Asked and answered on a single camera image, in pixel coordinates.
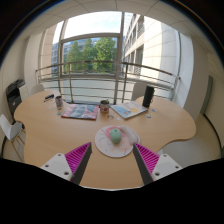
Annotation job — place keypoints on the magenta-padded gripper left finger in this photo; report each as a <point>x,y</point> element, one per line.
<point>77,156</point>

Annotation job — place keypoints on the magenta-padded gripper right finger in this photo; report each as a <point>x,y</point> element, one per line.
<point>148,157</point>

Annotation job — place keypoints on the mint green computer mouse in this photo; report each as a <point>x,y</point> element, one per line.
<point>115,136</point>

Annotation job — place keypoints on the round white pink mouse pad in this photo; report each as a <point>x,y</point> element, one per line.
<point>106,145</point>

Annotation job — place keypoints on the red and dark magazine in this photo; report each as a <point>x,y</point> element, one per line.
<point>80,111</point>

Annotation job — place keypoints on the light blue white magazine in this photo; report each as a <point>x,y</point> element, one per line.
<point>128,110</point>

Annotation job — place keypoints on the small potted plant mug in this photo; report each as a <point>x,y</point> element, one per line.
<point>104,106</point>

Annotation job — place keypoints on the printed drink can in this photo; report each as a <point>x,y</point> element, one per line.
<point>59,102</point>

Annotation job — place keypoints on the black cylindrical speaker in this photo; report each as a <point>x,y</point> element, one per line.
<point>148,96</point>

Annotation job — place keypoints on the small black device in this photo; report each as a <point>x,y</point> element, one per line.
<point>49,97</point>

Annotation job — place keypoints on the white plastic chair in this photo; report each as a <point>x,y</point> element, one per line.
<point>8,128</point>
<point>37,89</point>
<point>137,90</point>

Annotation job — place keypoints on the grey green door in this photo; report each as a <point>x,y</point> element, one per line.
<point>206,96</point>

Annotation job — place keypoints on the metal balcony railing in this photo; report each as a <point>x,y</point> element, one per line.
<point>96,62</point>

